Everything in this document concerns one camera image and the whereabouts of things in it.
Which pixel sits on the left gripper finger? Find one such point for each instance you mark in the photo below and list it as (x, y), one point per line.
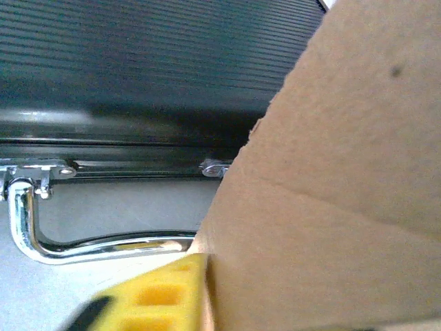
(165, 300)

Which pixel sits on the brown cardboard paper box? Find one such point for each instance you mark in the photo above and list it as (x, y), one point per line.
(327, 207)

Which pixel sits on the black ribbed carrying case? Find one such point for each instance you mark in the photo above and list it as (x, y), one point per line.
(138, 69)

